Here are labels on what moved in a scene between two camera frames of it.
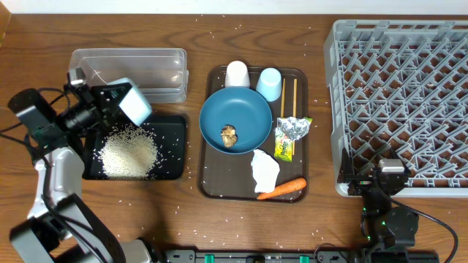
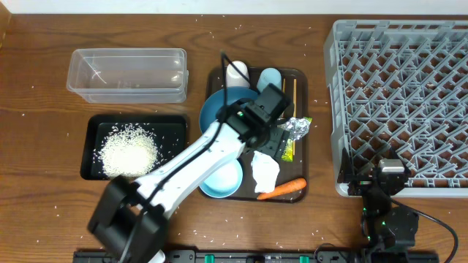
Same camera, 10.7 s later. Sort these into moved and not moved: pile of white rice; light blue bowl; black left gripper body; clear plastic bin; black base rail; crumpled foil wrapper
Moved: black left gripper body; light blue bowl
Not moved: pile of white rice; black base rail; clear plastic bin; crumpled foil wrapper
